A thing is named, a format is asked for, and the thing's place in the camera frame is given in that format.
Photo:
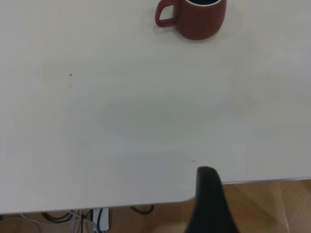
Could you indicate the dark coffee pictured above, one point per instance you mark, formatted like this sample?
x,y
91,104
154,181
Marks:
x,y
202,2

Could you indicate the red ceramic mug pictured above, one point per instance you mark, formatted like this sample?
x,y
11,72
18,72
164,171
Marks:
x,y
199,21

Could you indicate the white power strip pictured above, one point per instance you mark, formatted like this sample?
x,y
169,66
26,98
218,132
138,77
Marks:
x,y
105,218

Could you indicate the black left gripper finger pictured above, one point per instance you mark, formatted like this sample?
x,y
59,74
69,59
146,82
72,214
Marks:
x,y
210,206

